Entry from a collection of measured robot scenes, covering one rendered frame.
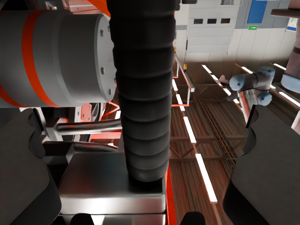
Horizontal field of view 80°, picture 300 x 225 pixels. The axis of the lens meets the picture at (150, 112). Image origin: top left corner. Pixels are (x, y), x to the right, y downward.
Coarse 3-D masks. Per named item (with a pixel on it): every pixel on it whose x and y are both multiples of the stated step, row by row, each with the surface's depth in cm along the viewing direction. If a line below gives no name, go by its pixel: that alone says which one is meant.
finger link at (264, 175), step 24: (264, 120) 9; (264, 144) 7; (288, 144) 7; (240, 168) 6; (264, 168) 6; (288, 168) 6; (240, 192) 6; (264, 192) 6; (288, 192) 6; (240, 216) 6; (264, 216) 5; (288, 216) 5
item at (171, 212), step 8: (96, 136) 407; (104, 136) 407; (112, 136) 407; (168, 168) 335; (168, 176) 319; (168, 184) 305; (168, 192) 292; (168, 200) 281; (168, 208) 270; (168, 216) 260
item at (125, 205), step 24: (72, 168) 16; (96, 168) 16; (120, 168) 16; (72, 192) 14; (96, 192) 14; (120, 192) 14; (144, 192) 14; (72, 216) 15; (96, 216) 15; (120, 216) 15; (144, 216) 15
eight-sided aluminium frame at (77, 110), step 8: (40, 0) 43; (48, 0) 43; (56, 0) 43; (64, 0) 44; (40, 8) 44; (48, 8) 45; (64, 8) 44; (56, 112) 50; (64, 112) 52; (72, 112) 50; (80, 112) 53; (64, 120) 52; (72, 120) 49; (64, 136) 48; (72, 136) 48
